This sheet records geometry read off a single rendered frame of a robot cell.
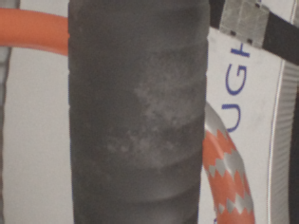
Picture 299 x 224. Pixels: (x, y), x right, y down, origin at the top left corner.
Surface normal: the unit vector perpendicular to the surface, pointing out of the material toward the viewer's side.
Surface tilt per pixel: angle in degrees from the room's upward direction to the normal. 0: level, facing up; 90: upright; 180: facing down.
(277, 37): 90
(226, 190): 61
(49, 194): 90
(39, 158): 90
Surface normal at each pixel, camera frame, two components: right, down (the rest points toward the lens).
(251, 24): 0.71, 0.20
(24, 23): 0.48, -0.18
